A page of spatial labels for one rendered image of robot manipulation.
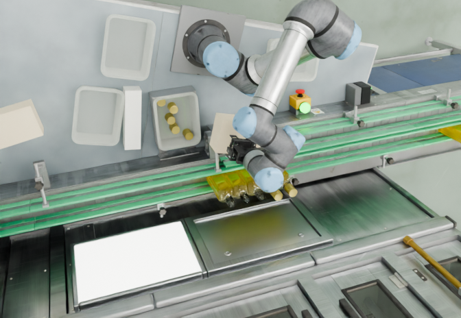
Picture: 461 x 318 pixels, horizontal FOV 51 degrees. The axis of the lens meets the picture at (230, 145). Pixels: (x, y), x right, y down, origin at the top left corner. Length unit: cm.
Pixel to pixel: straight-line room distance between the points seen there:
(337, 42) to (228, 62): 41
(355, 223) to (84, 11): 127
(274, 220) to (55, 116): 91
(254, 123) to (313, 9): 37
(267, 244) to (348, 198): 50
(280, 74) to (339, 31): 24
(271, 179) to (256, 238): 46
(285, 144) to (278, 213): 61
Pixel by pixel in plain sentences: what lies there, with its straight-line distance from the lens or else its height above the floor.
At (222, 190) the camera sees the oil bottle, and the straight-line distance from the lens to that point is 181.
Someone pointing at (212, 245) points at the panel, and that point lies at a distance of 179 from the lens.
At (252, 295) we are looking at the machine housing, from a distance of 165.
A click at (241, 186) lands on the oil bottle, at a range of 182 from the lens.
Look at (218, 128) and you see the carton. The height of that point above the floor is 110.
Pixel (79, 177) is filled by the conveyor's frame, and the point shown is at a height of 83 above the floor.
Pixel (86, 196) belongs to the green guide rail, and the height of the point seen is 94.
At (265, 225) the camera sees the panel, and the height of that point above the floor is 114.
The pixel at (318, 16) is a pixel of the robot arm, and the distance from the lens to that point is 145.
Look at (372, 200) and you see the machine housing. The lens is 212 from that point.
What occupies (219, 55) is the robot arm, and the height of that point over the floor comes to 99.
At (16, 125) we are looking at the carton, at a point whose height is 82.
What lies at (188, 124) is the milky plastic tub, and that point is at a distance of 200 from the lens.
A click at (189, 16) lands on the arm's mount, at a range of 188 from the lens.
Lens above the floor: 257
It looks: 59 degrees down
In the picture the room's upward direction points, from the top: 141 degrees clockwise
